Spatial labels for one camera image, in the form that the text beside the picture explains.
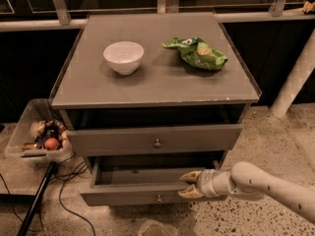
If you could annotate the grey top drawer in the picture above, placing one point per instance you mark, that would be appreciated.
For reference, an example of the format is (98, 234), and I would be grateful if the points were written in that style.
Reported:
(153, 140)

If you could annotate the snack wrappers in bin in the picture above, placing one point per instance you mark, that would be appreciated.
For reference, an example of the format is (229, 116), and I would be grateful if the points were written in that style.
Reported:
(43, 130)

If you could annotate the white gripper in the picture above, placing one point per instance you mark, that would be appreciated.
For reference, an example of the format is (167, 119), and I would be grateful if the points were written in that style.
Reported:
(207, 182)

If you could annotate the grey drawer cabinet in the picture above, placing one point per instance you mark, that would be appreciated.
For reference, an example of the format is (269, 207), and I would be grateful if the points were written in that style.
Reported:
(164, 91)

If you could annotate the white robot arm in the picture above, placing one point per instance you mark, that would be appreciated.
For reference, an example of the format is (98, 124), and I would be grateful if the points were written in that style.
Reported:
(247, 180)

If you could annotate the red apple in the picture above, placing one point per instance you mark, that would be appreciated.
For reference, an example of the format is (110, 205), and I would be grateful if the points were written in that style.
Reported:
(51, 144)

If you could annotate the metal window railing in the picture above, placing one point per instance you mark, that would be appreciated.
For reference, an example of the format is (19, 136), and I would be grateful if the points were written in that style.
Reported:
(19, 15)

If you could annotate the clear plastic bin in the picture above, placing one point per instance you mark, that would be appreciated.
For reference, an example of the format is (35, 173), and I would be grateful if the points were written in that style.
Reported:
(36, 110)

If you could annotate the green chip bag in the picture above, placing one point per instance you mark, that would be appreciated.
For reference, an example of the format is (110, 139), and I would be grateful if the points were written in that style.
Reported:
(197, 53)

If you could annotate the black pole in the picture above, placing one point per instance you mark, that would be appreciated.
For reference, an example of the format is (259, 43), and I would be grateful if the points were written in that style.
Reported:
(37, 199)

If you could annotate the white ceramic bowl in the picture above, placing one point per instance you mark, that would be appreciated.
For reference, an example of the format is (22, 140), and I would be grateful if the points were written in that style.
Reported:
(124, 57)

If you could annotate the white diagonal pipe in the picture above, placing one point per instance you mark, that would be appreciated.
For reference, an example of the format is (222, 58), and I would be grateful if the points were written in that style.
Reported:
(301, 71)

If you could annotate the grey drawer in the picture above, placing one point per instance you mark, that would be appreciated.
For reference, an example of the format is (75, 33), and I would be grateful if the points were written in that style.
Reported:
(127, 180)
(153, 140)

